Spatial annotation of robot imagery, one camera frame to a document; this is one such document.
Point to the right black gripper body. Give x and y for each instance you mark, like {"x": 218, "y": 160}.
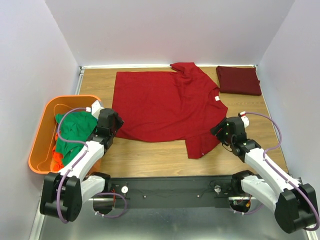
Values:
{"x": 222, "y": 135}

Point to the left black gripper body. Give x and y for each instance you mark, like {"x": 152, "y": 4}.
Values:
{"x": 118, "y": 124}

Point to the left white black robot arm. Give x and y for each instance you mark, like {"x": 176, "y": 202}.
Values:
{"x": 64, "y": 192}

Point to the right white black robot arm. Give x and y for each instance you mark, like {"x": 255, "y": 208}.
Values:
{"x": 293, "y": 203}

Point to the green t shirt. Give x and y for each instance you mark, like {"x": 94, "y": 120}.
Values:
{"x": 76, "y": 126}

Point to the folded dark red t shirt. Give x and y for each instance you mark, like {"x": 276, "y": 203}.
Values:
{"x": 238, "y": 80}

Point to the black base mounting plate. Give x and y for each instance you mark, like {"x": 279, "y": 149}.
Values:
{"x": 171, "y": 192}

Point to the orange t shirt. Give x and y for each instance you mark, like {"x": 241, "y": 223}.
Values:
{"x": 56, "y": 163}

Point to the orange plastic basket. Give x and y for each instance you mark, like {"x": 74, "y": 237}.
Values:
{"x": 41, "y": 159}

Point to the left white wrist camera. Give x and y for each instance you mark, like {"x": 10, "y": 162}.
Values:
{"x": 96, "y": 107}

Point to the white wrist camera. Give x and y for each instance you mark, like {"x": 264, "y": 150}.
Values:
{"x": 96, "y": 107}
{"x": 244, "y": 118}

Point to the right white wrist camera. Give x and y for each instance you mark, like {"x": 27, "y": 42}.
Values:
{"x": 244, "y": 118}

